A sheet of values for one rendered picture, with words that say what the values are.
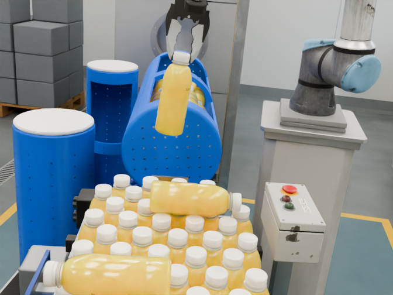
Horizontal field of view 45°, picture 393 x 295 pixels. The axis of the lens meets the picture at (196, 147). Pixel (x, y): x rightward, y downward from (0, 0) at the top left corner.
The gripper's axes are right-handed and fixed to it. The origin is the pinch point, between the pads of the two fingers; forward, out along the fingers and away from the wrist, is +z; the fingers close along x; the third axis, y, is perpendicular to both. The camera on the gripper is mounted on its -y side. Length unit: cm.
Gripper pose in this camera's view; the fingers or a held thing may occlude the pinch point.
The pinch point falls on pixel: (181, 56)
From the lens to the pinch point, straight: 113.1
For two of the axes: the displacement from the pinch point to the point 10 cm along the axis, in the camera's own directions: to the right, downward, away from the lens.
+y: -0.7, -3.0, 9.5
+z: -1.9, 9.4, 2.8
